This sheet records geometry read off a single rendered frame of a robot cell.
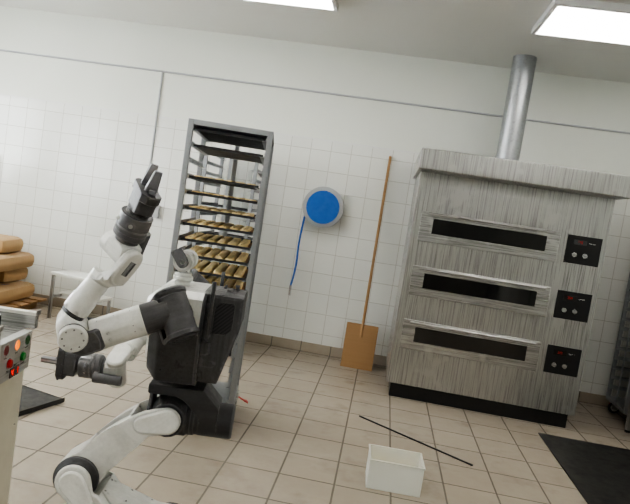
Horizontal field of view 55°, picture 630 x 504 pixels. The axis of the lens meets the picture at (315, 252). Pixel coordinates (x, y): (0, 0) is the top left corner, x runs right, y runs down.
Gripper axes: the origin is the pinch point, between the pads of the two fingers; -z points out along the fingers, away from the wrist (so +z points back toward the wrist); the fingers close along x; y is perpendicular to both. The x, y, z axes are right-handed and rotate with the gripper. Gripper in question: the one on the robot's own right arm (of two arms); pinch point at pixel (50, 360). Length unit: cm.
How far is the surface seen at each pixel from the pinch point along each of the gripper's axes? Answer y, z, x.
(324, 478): 103, 115, 76
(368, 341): 346, 166, 48
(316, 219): 369, 101, -58
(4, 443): 1.8, -12.9, 32.8
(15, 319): 8.1, -17.0, -10.5
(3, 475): 4.2, -12.9, 45.8
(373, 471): 98, 139, 66
